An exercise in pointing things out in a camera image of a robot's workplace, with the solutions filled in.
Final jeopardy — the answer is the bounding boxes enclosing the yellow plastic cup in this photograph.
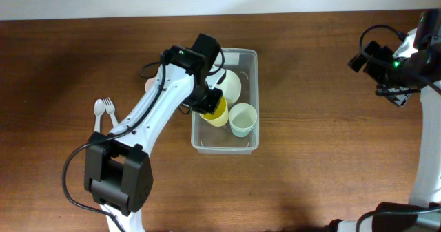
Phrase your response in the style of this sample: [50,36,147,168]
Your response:
[200,97,229,127]

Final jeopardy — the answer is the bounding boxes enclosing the white plastic bowl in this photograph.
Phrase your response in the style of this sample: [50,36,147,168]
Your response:
[216,70,242,107]

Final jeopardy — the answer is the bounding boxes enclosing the white plastic cup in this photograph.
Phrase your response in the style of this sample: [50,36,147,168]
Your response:
[229,103,258,131]

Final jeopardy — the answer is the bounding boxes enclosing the green plastic cup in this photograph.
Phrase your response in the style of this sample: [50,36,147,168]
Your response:
[230,123,254,138]

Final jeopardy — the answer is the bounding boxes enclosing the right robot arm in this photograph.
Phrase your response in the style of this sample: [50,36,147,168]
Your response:
[326,8,440,232]

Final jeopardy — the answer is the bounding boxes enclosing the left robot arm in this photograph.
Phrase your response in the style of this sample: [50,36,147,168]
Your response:
[84,43,226,231]

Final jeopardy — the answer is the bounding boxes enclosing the clear plastic storage container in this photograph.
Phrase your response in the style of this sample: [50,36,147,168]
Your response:
[191,48,259,154]

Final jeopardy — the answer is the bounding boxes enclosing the pink plastic cup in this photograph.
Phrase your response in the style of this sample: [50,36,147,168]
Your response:
[145,78,156,92]

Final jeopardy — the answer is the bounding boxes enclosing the grey plastic fork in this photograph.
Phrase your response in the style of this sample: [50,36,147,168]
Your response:
[103,97,119,127]

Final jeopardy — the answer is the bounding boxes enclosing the grey plastic spoon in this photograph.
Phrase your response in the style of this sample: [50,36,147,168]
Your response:
[93,99,105,132]

